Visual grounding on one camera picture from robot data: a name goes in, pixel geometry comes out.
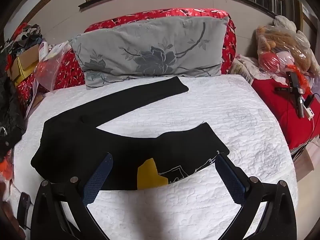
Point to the pale cardboard box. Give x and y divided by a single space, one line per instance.
305 161

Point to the brown cardboard box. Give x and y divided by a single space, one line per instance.
23 62

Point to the white bottle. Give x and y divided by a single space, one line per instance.
43 51

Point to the white charger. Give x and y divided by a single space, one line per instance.
309 113

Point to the grey floral pillow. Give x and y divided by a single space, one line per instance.
150 47

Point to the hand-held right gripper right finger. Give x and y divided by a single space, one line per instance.
231 181

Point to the dark jacket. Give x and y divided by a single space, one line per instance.
10 110

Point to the clear plastic bag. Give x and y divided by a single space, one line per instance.
51 67

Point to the long black remote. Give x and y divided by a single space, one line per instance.
296 90

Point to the crumpled red snack wrapper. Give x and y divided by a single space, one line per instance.
287 47

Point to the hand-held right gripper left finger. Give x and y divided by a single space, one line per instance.
99 177

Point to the black flat device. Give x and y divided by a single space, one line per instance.
23 208

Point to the orange cloth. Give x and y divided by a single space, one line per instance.
5 167

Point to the pile of clothes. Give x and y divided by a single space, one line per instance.
27 36

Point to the black adapter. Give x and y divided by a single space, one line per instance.
308 100

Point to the beige floral cushion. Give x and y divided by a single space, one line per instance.
243 66

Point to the red blanket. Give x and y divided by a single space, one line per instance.
275 107

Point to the black pants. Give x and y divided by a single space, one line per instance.
75 140

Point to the small black remote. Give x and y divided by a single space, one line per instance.
283 89

